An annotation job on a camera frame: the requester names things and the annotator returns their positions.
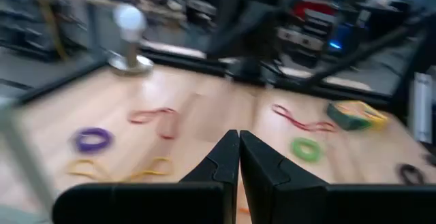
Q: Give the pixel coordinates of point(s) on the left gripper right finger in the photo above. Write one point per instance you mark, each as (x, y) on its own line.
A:
(272, 190)

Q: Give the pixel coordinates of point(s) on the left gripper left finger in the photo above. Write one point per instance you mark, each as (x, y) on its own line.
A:
(221, 169)

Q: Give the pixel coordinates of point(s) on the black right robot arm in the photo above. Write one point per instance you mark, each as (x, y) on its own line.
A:
(250, 67)

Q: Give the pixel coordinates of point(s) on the orange rubber band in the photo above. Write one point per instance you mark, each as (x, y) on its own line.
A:
(243, 210)

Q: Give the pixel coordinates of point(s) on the yellow rubber band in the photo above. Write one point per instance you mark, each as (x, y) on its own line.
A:
(150, 173)

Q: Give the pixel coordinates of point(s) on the red rubber band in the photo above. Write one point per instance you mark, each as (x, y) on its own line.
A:
(306, 126)
(150, 112)

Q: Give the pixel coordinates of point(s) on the yellow Crayola crayon box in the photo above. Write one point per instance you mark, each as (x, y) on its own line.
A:
(354, 115)

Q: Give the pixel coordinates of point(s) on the white bulb table lamp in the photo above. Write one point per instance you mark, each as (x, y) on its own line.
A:
(129, 19)

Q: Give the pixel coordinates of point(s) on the pale green metal riser shelf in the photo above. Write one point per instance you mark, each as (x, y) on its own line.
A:
(30, 169)

